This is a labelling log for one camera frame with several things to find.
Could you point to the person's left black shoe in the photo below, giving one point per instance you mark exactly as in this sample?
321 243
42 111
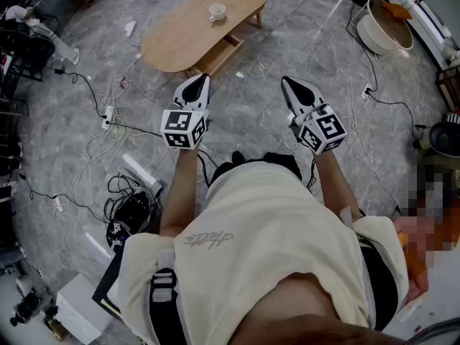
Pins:
238 157

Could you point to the white cup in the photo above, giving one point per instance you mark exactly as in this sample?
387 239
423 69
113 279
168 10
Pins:
217 13

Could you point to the black metal lantern frame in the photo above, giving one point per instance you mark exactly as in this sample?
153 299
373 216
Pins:
449 88

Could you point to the black camera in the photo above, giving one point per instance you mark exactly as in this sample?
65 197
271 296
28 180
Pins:
25 309

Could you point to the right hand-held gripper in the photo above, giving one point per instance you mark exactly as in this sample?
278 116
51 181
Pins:
323 133

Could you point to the small white power strip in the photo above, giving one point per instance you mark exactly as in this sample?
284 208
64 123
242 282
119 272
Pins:
58 203

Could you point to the orange cloth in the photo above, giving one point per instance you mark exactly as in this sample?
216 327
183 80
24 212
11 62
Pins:
397 10

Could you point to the person's neck and chin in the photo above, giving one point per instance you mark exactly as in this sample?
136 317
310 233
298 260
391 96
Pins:
305 300

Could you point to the dark wood cabinet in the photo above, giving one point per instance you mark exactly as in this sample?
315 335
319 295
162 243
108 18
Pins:
106 286

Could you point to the white box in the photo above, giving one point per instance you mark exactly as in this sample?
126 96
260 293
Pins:
82 311

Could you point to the person's cream shirt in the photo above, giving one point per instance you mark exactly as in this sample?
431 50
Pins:
269 228

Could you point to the white plug adapter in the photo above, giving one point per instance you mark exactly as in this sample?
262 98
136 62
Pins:
138 56

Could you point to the person's right forearm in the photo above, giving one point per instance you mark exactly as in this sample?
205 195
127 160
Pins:
336 189

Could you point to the long white power strip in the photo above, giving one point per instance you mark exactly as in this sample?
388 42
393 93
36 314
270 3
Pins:
130 29

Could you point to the black bowl-shaped fan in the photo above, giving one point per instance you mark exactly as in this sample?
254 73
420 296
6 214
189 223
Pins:
445 138

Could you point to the wooden coffee table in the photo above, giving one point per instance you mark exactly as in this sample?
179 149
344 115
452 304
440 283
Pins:
187 34

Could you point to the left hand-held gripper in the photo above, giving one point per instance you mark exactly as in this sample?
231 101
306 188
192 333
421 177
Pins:
179 124

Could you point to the person's left forearm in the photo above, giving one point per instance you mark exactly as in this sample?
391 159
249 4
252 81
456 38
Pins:
179 192

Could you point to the person's black trousers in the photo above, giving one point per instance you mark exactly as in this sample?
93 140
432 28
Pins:
284 162

